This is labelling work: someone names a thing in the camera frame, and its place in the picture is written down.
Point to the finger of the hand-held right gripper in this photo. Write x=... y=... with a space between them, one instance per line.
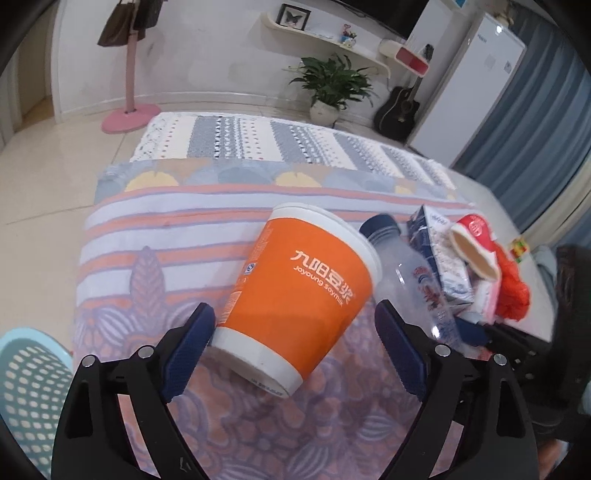
x=473 y=333

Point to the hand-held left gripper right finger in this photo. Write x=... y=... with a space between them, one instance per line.
x=399 y=350

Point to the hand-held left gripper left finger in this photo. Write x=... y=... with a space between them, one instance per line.
x=189 y=350

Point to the pink white packet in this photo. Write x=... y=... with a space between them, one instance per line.
x=485 y=295

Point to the orange mesh bag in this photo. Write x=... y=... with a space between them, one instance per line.
x=512 y=286

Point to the clear plastic bottle blue cap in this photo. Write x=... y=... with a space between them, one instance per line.
x=406 y=277

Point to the white blue milk carton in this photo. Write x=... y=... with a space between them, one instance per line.
x=443 y=263

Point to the red white crushed paper cup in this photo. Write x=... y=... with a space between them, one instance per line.
x=475 y=228

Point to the orange paper cup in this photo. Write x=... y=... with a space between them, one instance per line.
x=295 y=295

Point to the light blue plastic basket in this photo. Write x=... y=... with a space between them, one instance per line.
x=27 y=392

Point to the pink purple floral blanket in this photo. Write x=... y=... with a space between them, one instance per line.
x=184 y=258

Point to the colourful toy blocks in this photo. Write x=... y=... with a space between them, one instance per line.
x=519 y=249

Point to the blue grey curtain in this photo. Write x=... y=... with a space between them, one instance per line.
x=545 y=138

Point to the grey white dotted mat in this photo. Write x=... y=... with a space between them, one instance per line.
x=277 y=138

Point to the black acoustic guitar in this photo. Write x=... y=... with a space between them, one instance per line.
x=397 y=113

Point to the white refrigerator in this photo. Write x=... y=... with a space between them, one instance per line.
x=461 y=92

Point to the potted green plant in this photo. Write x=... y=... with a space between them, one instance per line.
x=332 y=83

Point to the pink coat rack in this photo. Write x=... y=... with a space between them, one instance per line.
x=130 y=69

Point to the small colourful figurine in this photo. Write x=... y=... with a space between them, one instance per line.
x=348 y=38

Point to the black flat television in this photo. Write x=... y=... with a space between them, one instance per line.
x=392 y=14

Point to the brown handbag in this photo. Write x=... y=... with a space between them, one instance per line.
x=117 y=27

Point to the black handbag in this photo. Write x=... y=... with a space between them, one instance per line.
x=147 y=11

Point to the black framed butterfly picture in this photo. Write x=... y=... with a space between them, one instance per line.
x=293 y=17

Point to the red white wall box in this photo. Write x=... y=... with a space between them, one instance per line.
x=411 y=60

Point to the white curved wall shelf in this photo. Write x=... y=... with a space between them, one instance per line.
x=323 y=39

